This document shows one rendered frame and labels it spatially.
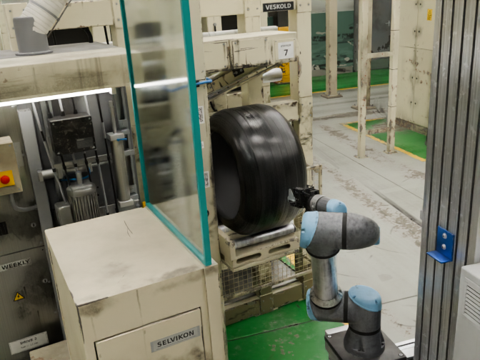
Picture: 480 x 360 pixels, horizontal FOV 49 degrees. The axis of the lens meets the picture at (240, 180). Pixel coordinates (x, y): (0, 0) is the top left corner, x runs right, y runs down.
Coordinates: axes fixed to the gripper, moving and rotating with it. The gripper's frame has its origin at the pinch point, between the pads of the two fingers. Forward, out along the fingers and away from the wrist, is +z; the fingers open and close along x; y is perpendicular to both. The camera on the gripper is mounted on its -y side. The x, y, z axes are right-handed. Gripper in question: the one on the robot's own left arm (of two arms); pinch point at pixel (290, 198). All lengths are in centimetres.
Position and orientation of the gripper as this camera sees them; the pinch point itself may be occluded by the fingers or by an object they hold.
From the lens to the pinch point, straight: 230.8
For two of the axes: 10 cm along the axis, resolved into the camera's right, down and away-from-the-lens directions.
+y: -1.2, -9.6, -2.4
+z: -4.5, -1.6, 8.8
